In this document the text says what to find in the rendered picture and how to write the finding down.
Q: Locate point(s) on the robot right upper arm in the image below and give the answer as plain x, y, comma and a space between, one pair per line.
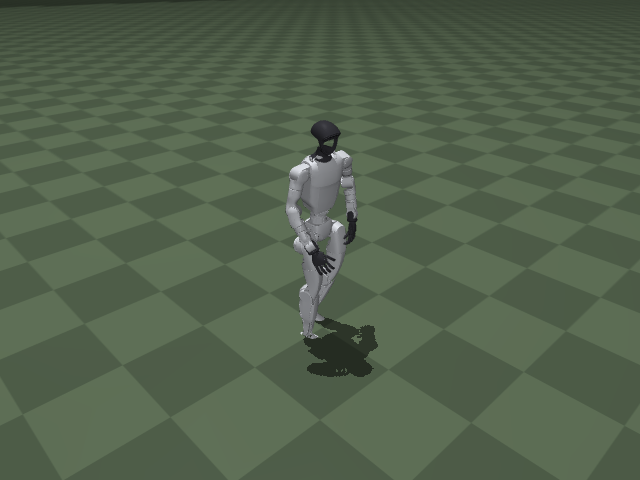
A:
297, 176

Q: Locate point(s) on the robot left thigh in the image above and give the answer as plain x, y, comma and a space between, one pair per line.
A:
335, 249

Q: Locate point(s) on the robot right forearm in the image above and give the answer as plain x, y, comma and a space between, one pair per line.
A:
298, 225

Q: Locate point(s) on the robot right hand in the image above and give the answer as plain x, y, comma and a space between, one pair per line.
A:
319, 259

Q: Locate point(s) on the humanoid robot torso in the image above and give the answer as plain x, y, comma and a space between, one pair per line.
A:
320, 193

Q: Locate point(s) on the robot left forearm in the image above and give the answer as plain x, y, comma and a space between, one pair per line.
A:
350, 199

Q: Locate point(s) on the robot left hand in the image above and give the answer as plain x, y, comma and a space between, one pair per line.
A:
351, 228

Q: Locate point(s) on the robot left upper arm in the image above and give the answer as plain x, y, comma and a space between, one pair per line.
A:
346, 180

